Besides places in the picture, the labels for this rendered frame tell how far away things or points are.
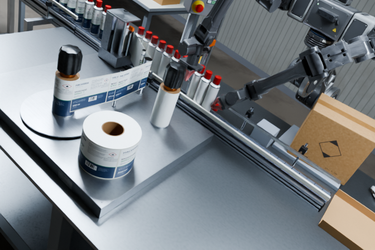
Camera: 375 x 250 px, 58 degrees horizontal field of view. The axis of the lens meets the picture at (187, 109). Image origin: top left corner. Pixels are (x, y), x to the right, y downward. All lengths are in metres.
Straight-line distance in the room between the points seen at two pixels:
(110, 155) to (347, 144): 1.06
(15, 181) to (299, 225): 1.45
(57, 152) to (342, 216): 1.19
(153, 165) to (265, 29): 3.40
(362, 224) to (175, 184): 0.83
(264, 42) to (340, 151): 2.96
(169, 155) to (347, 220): 0.81
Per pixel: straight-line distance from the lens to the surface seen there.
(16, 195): 2.02
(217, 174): 1.46
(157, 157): 1.35
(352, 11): 1.76
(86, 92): 1.39
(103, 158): 1.16
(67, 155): 1.29
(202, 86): 1.63
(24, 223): 1.91
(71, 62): 1.28
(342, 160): 1.73
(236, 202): 1.40
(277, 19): 4.40
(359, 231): 1.66
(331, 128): 1.67
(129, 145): 1.15
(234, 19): 4.74
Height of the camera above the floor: 1.78
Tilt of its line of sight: 33 degrees down
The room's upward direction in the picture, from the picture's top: 21 degrees clockwise
